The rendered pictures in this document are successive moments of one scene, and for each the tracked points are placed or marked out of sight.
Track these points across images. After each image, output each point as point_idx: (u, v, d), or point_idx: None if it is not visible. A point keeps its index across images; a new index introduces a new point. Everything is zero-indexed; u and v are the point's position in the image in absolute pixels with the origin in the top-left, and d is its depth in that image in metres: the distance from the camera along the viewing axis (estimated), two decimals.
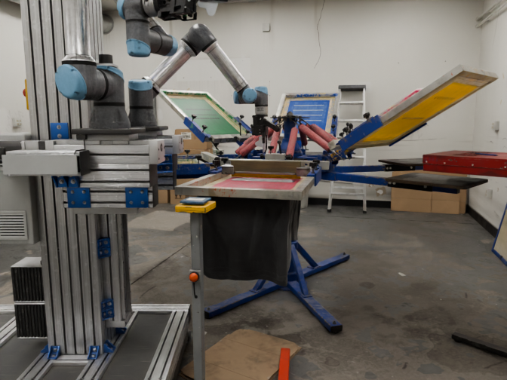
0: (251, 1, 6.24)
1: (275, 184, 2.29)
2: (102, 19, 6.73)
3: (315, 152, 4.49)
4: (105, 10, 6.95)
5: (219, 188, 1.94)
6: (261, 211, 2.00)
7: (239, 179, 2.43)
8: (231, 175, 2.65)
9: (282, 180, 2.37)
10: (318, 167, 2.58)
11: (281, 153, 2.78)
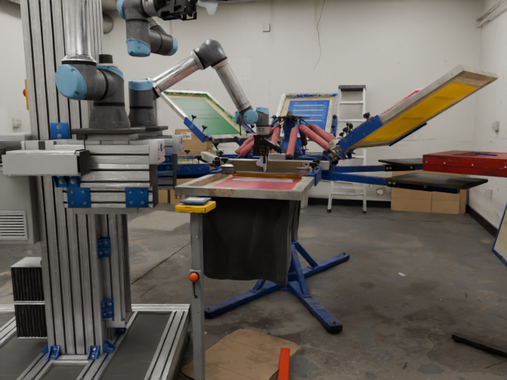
0: (251, 1, 6.24)
1: (275, 184, 2.29)
2: (102, 19, 6.73)
3: (315, 152, 4.49)
4: (105, 10, 6.95)
5: (219, 188, 1.94)
6: (261, 211, 2.00)
7: (239, 179, 2.43)
8: (231, 175, 2.65)
9: (282, 180, 2.37)
10: (318, 167, 2.58)
11: (281, 153, 2.78)
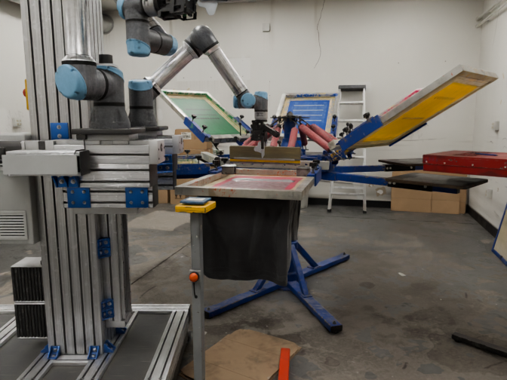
0: (251, 1, 6.24)
1: None
2: (102, 19, 6.73)
3: (315, 152, 4.49)
4: (105, 10, 6.95)
5: (219, 188, 1.94)
6: (261, 211, 2.00)
7: (239, 179, 2.43)
8: (231, 175, 2.65)
9: (282, 180, 2.37)
10: (318, 167, 2.58)
11: None
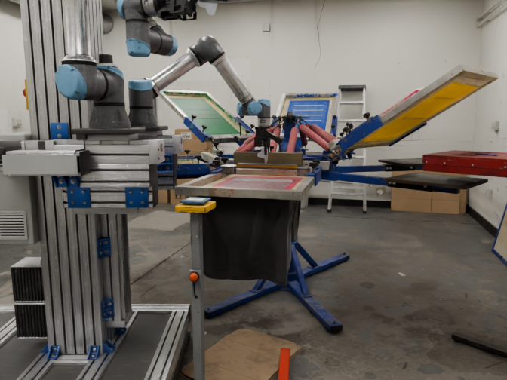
0: (251, 1, 6.24)
1: None
2: (102, 19, 6.73)
3: (315, 152, 4.49)
4: (105, 10, 6.95)
5: (219, 188, 1.94)
6: (261, 211, 2.00)
7: (239, 179, 2.43)
8: (231, 175, 2.65)
9: (282, 180, 2.37)
10: (318, 167, 2.58)
11: None
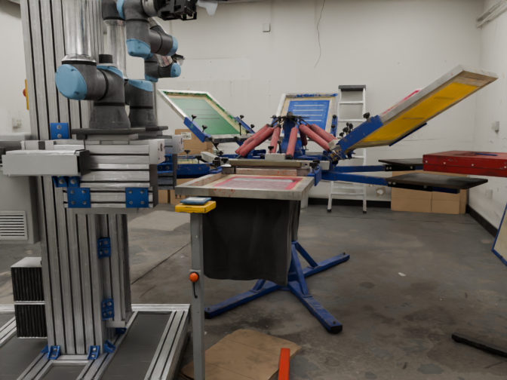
0: (251, 1, 6.24)
1: None
2: (102, 19, 6.73)
3: (315, 152, 4.49)
4: None
5: (219, 188, 1.94)
6: (261, 211, 2.00)
7: (239, 179, 2.43)
8: (231, 175, 2.65)
9: (282, 180, 2.37)
10: (318, 167, 2.58)
11: (281, 153, 2.78)
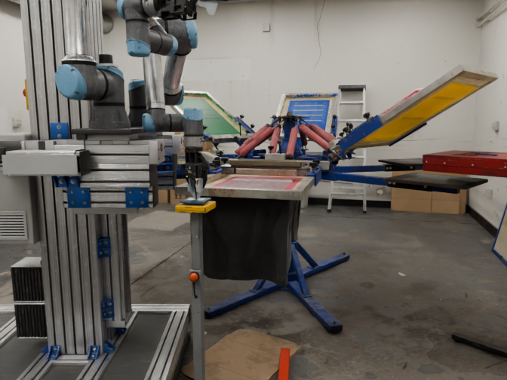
0: (251, 1, 6.24)
1: None
2: (102, 19, 6.73)
3: (315, 152, 4.49)
4: (105, 10, 6.95)
5: (219, 188, 1.94)
6: (261, 211, 2.00)
7: (239, 179, 2.43)
8: (231, 175, 2.65)
9: (282, 180, 2.37)
10: (318, 167, 2.58)
11: (281, 153, 2.78)
